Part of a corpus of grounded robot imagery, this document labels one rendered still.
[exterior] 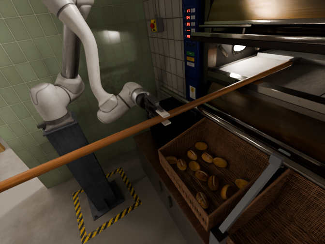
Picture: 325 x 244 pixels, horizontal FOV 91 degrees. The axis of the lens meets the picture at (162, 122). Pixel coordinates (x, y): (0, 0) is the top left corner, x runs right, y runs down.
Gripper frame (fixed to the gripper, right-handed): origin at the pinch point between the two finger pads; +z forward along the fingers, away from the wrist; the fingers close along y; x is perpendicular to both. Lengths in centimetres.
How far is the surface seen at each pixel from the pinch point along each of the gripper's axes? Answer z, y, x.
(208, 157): -9, 55, -36
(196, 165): -7, 54, -23
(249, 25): 1, -27, -44
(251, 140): 28.4, 2.4, -16.9
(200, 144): -22, 55, -41
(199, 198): 12, 55, -10
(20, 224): -92, 120, 127
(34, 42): -124, -27, 44
